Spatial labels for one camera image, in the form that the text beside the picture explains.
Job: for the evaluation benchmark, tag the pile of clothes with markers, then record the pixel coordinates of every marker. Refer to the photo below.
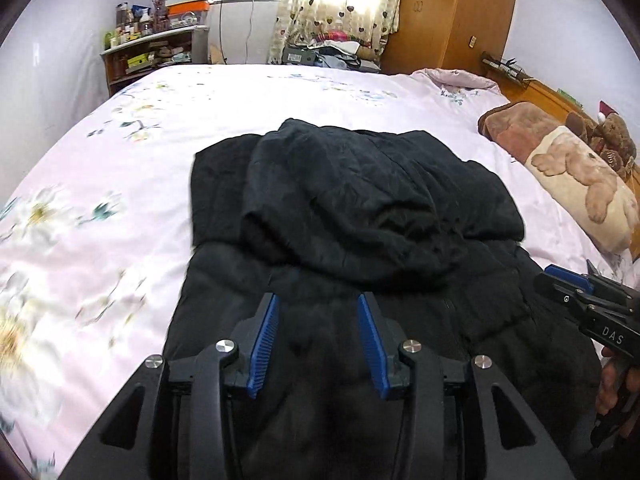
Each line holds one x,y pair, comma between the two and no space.
340,45

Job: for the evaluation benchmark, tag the brown teddy bear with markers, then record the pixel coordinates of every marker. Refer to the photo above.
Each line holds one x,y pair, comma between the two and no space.
617,135

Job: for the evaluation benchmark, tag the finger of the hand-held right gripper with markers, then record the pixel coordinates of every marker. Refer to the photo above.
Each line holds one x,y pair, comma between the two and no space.
567,276
557,297

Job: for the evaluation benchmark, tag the black box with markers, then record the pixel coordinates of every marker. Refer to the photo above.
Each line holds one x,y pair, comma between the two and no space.
300,55

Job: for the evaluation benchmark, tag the black hooded puffer jacket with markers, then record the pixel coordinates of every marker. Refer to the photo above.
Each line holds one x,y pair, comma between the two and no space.
375,200

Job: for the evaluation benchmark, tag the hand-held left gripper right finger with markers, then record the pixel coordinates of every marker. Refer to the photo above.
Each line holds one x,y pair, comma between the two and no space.
372,345

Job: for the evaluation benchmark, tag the bed with pink floral sheet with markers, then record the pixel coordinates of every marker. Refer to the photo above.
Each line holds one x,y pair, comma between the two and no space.
125,170

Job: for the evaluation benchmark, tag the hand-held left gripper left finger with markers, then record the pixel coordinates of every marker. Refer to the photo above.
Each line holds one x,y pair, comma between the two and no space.
265,345

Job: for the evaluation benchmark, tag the dark brown plush toy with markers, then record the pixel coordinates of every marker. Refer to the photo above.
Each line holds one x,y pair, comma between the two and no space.
582,127

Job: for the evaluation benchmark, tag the wooden shelf unit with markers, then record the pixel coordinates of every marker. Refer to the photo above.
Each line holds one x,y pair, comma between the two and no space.
150,55

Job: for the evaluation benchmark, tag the green card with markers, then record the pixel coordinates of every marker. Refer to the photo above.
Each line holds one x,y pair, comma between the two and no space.
569,97

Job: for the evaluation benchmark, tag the wooden wardrobe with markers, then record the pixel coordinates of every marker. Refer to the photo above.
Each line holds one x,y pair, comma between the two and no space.
450,10

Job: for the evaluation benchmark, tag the cluster of toiletry bottles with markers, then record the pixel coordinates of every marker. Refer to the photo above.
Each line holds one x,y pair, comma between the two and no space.
132,22

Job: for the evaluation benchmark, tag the person's right hand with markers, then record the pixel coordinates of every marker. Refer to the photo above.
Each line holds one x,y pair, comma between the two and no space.
607,395

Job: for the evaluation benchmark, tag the rolled bear print blanket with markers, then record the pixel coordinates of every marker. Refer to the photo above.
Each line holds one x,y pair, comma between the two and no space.
575,175

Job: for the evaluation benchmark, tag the heart print curtain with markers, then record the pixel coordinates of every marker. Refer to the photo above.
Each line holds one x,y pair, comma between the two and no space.
325,5

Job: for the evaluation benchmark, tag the orange lidded storage box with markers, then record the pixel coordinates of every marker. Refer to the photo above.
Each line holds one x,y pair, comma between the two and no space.
187,7

